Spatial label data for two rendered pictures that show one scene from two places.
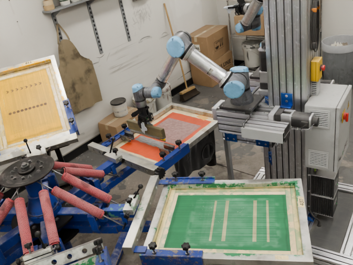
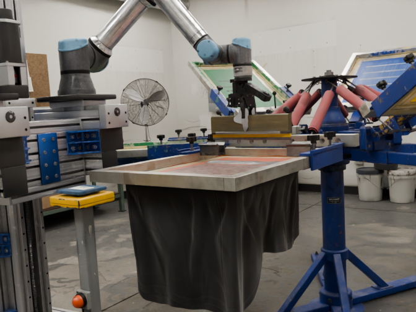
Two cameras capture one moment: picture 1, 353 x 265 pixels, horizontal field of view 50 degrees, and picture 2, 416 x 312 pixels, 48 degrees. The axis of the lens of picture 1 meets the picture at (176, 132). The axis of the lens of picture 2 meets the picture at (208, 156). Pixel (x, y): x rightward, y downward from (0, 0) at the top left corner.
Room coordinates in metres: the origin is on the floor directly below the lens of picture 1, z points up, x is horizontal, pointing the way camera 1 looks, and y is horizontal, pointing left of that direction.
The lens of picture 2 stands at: (4.17, -0.29, 1.17)
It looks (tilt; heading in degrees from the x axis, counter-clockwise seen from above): 6 degrees down; 170
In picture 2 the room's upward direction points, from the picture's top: 3 degrees counter-clockwise
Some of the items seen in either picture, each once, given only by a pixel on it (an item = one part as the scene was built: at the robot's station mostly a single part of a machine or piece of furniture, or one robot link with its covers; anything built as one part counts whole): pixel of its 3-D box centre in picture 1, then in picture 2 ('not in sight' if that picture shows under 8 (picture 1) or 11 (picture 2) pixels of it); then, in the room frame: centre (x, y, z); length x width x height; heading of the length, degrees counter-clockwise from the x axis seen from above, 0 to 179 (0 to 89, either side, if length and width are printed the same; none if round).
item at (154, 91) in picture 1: (153, 91); (215, 54); (2.34, 0.10, 1.39); 0.11 x 0.11 x 0.08; 65
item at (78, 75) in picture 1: (73, 68); not in sight; (4.30, 1.03, 1.06); 0.53 x 0.07 x 1.05; 134
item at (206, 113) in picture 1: (166, 132); (225, 163); (2.51, 0.08, 0.97); 0.79 x 0.58 x 0.04; 134
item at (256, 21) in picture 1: (253, 23); not in sight; (2.89, -0.75, 1.56); 0.11 x 0.08 x 0.11; 116
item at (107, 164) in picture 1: (108, 166); not in sight; (2.13, 0.48, 1.02); 0.17 x 0.06 x 0.05; 134
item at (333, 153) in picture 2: (118, 139); (322, 155); (2.55, 0.44, 0.98); 0.30 x 0.05 x 0.07; 134
